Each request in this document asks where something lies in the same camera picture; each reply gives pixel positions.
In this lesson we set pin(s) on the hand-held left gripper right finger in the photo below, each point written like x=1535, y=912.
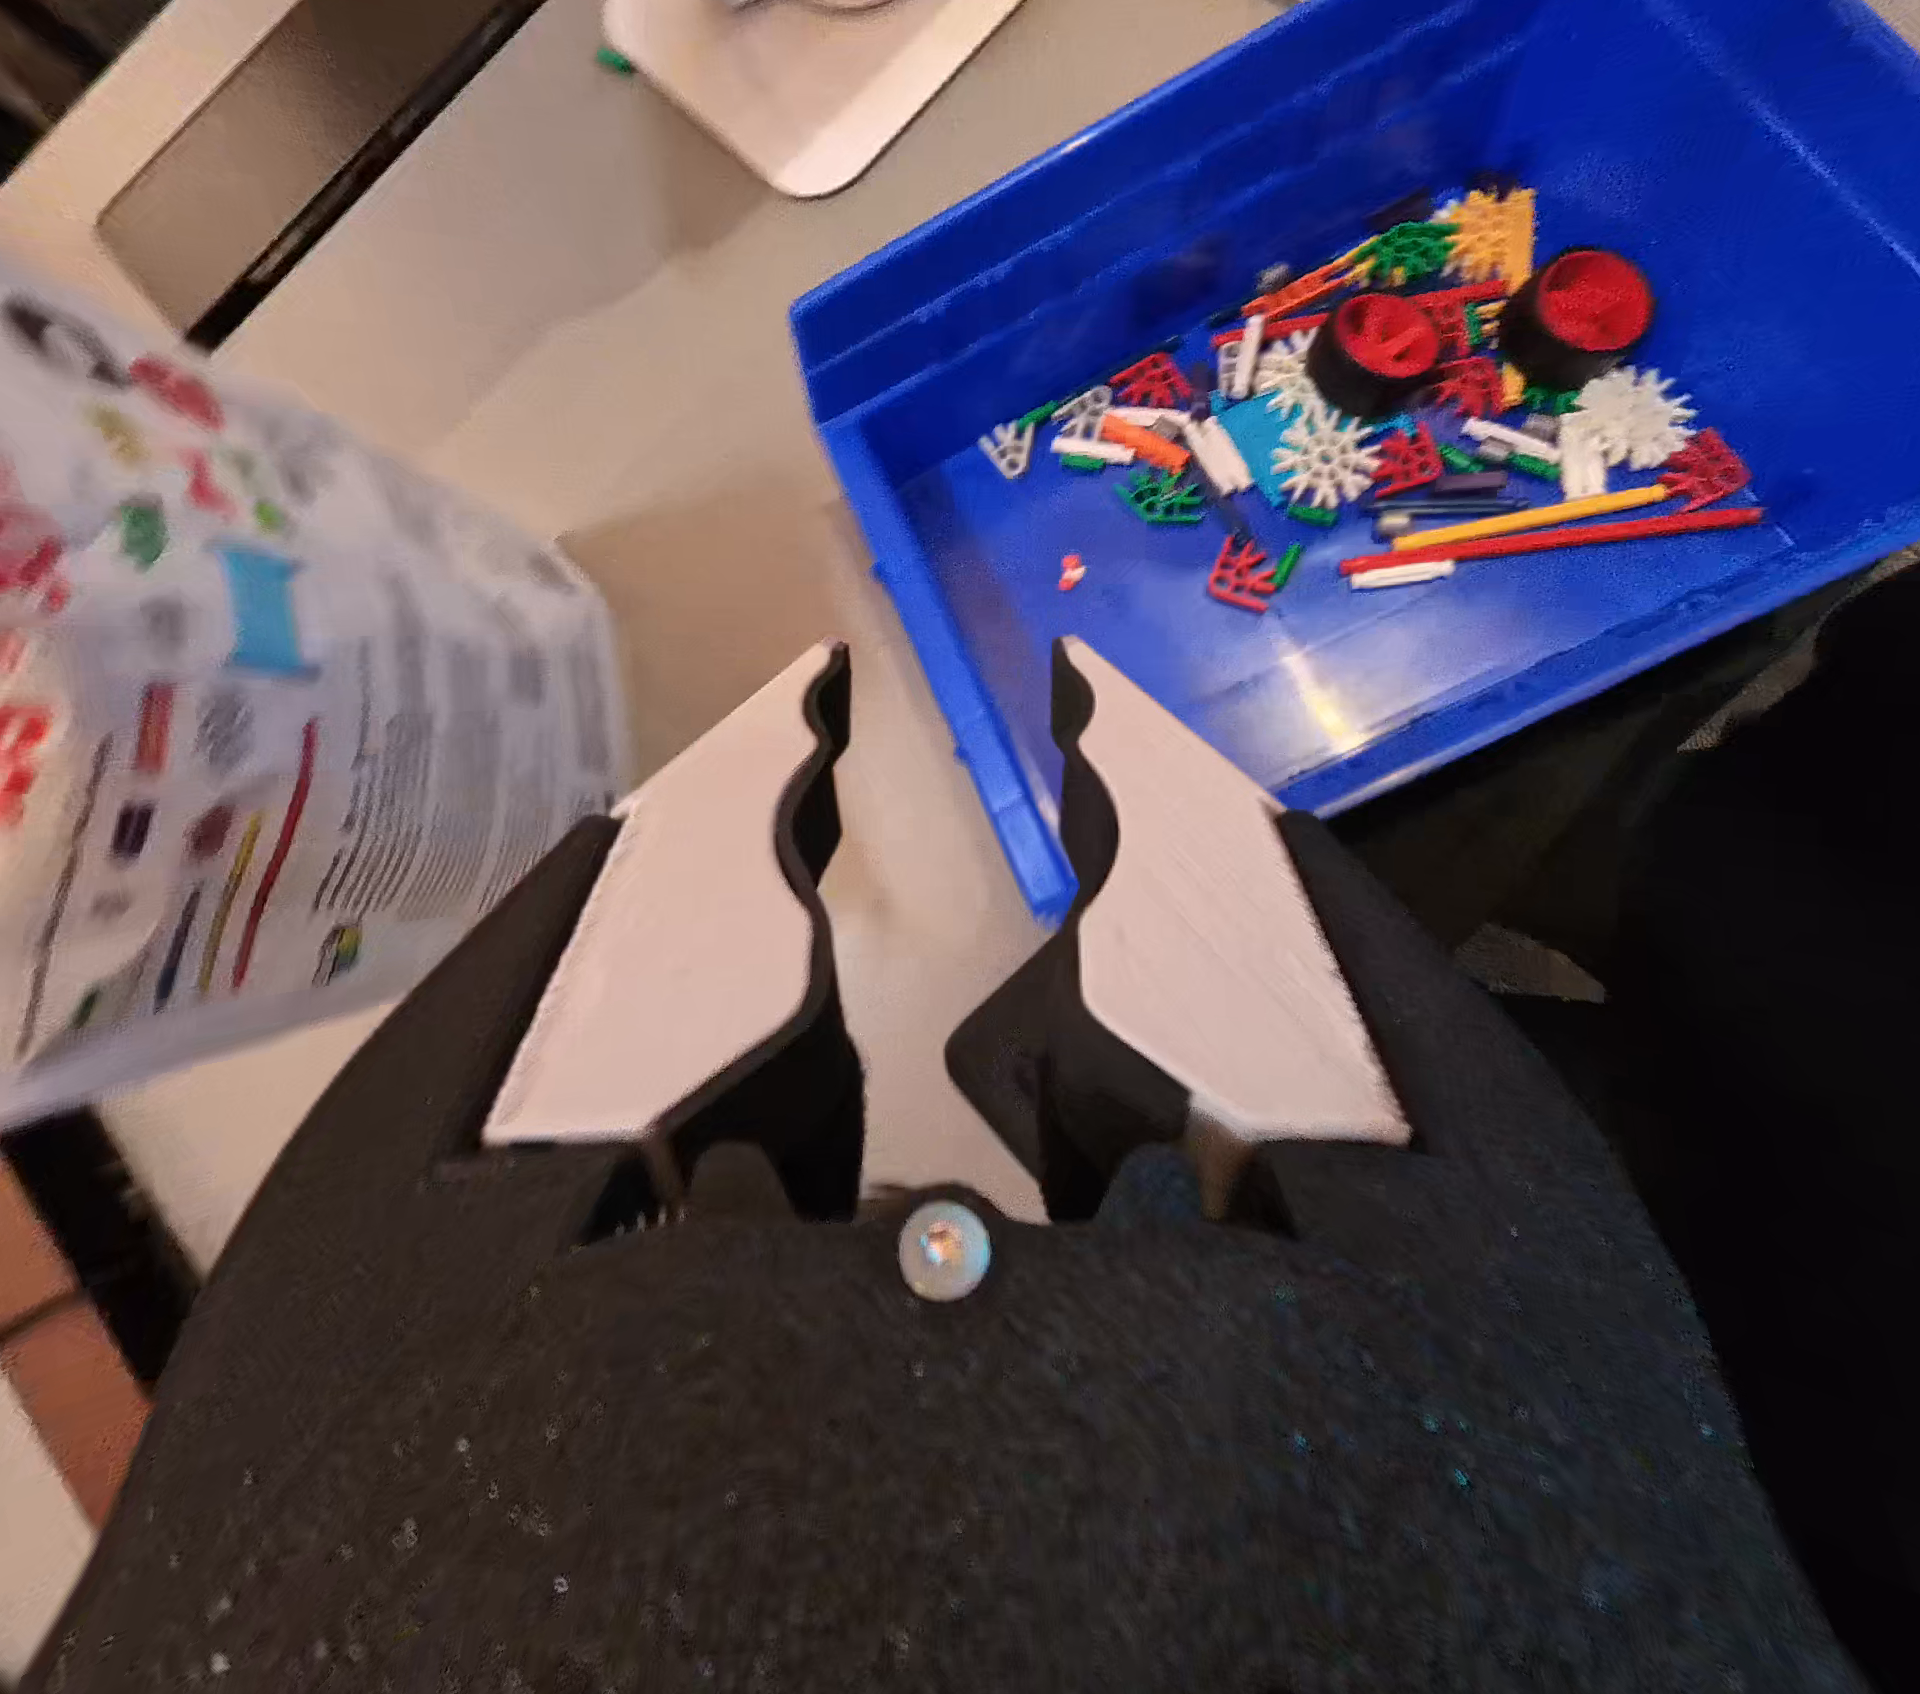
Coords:
x=1231, y=958

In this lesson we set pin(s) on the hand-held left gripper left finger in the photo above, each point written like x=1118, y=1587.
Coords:
x=675, y=958

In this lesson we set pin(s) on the pile of colourful construction pieces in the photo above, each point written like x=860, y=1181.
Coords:
x=1252, y=443

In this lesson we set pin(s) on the long yellow plastic rod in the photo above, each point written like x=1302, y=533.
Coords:
x=1531, y=516

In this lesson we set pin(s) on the black wheel red hub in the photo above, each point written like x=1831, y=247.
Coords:
x=1575, y=314
x=1373, y=352

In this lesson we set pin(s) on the blue plastic bin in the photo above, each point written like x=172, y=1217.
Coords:
x=1651, y=74

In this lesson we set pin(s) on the person's black clothing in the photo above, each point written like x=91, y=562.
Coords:
x=1770, y=1125

